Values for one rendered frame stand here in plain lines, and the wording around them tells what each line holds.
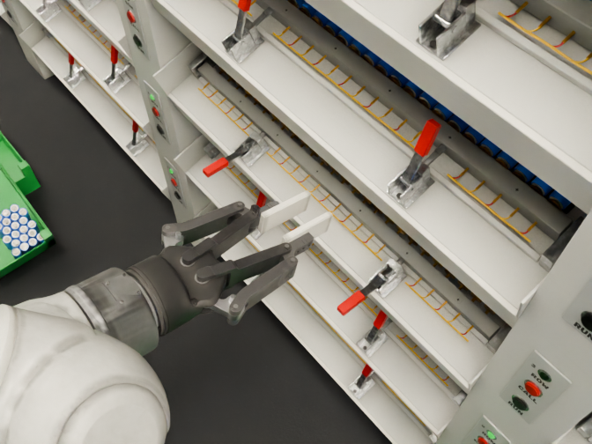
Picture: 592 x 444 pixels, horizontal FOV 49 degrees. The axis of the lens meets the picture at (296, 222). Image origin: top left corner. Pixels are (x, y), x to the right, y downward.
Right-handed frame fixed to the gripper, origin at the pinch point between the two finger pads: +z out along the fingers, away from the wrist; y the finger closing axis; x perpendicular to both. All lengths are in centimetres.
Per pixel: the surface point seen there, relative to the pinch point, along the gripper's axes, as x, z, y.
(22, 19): 39, 13, 105
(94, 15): 9, 7, 58
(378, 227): 3.8, 11.0, -4.1
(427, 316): 7.5, 9.4, -15.7
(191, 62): 4.0, 9.9, 34.7
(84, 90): 46, 17, 84
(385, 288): 6.9, 7.5, -10.1
